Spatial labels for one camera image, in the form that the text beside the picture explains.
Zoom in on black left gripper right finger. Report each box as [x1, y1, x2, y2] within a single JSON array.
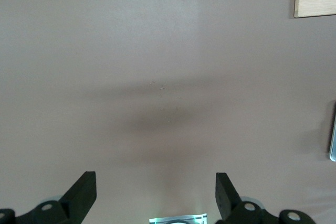
[[214, 172, 315, 224]]

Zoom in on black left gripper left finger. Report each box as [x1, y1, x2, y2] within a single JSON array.
[[0, 170, 97, 224]]

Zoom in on silver digital kitchen scale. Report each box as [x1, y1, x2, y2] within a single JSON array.
[[329, 100, 336, 162]]

